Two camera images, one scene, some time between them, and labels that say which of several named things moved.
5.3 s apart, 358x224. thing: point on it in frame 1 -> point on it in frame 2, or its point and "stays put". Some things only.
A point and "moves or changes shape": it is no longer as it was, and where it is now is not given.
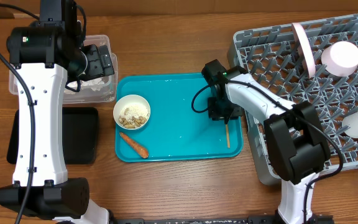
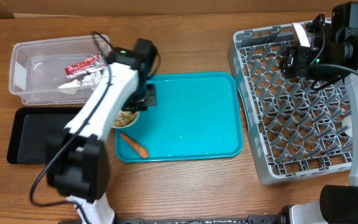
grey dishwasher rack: (345, 82) stays put
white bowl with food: (132, 111) moves or changes shape
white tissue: (96, 84) stays put
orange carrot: (143, 153) stays put
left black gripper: (101, 63) -> (150, 101)
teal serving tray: (179, 127) stays put
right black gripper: (216, 115) -> (294, 65)
